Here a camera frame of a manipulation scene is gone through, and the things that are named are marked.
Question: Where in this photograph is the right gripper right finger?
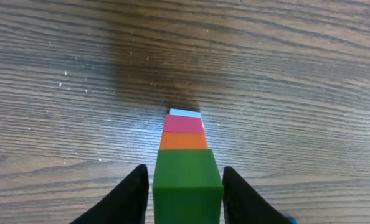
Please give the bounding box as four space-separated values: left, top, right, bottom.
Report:
222 166 298 224

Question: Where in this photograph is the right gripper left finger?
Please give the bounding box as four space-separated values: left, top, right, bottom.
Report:
69 164 149 224

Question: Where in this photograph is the green cube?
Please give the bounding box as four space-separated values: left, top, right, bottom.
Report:
152 149 224 224

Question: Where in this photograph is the orange cube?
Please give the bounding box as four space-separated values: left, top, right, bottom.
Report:
159 131 209 151

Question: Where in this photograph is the pink cube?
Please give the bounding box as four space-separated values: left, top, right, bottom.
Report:
163 114 206 135

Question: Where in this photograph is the white cube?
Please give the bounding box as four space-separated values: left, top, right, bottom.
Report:
169 108 202 119

